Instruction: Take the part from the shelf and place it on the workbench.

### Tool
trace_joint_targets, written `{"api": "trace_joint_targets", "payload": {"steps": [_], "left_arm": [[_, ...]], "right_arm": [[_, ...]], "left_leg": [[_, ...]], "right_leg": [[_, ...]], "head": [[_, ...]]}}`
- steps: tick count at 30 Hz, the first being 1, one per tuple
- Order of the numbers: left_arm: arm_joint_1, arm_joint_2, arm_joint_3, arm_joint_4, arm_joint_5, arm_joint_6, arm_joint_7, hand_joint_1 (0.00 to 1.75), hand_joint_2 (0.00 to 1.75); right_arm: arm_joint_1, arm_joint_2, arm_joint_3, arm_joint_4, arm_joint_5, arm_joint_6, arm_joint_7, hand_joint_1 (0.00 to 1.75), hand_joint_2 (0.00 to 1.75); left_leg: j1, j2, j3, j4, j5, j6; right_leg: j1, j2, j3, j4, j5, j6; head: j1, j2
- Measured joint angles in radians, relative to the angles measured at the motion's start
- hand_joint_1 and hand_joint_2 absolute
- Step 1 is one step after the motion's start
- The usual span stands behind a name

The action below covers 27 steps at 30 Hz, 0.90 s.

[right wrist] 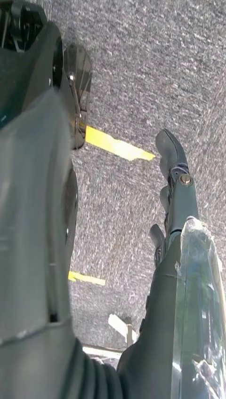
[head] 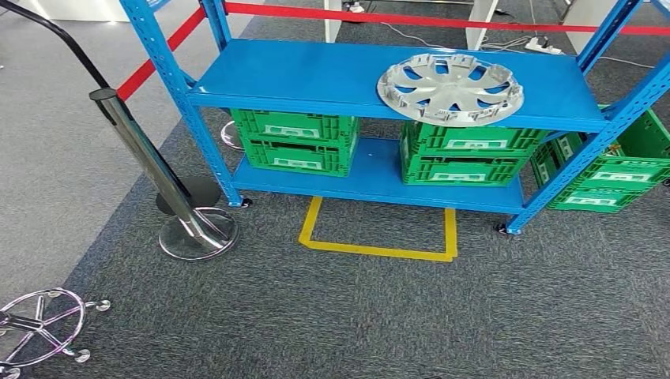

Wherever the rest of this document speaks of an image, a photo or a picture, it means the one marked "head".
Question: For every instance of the white power strip black plug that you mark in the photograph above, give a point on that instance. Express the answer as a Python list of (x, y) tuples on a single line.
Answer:
[(542, 47)]

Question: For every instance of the white panel-leg table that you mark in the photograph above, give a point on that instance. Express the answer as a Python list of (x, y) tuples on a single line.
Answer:
[(332, 26), (586, 10)]

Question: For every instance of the black power adapter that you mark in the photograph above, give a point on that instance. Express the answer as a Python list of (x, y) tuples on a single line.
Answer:
[(355, 6)]

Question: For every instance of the black pole stand round base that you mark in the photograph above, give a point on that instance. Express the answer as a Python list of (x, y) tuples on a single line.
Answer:
[(207, 191)]

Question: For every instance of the black stool chrome base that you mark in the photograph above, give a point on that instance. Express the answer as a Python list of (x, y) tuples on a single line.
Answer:
[(21, 321)]

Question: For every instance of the long red barrier belt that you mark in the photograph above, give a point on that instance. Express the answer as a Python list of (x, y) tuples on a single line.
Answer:
[(418, 20)]

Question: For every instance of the silver wheel hubcap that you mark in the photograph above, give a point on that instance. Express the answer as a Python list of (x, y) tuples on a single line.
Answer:
[(449, 86)]

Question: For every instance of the blue metal shelf rack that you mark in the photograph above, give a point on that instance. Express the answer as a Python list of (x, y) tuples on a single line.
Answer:
[(314, 73)]

